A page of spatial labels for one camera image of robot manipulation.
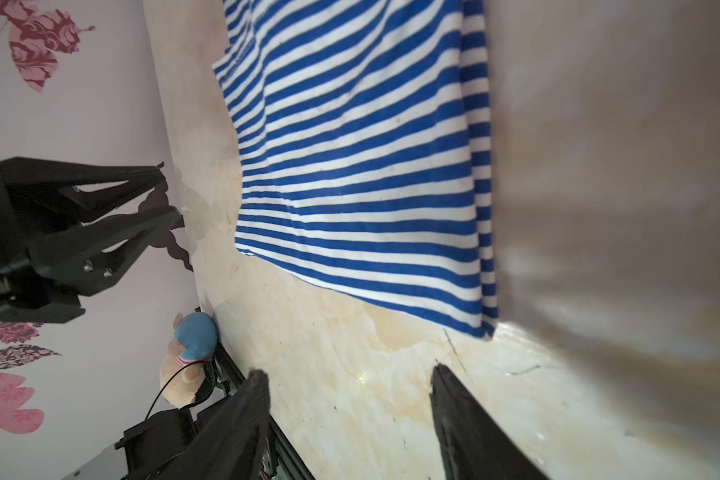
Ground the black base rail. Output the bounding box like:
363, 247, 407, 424
215, 345, 314, 479

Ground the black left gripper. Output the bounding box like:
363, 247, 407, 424
0, 157, 179, 324

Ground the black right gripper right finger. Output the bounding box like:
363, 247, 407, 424
430, 364, 547, 480

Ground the navy striped tank top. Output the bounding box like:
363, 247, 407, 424
213, 1, 499, 338

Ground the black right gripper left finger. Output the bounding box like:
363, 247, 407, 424
137, 368, 272, 480

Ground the plush doll striped shirt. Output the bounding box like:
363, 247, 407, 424
159, 312, 218, 408

